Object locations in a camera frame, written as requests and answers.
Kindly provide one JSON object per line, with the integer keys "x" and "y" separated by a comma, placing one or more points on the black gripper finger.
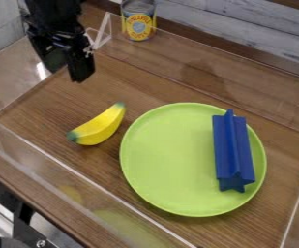
{"x": 50, "y": 55}
{"x": 79, "y": 58}

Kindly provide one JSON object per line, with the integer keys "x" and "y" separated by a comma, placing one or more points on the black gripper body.
{"x": 54, "y": 26}

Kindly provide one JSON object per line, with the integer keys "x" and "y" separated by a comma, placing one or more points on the yellow toy banana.
{"x": 99, "y": 128}

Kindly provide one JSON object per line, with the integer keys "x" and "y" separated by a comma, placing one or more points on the green round plate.
{"x": 169, "y": 160}

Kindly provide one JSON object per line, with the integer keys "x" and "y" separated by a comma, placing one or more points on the yellow labelled tin can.
{"x": 138, "y": 19}

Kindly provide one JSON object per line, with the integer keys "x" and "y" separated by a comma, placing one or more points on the blue star-shaped block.
{"x": 234, "y": 165}

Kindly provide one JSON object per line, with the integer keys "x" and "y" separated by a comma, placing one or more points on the black metal stand base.
{"x": 30, "y": 236}

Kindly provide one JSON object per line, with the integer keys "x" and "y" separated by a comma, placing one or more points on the clear acrylic corner bracket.
{"x": 99, "y": 36}

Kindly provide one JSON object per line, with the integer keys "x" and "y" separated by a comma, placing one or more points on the clear acrylic tray wall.
{"x": 90, "y": 214}

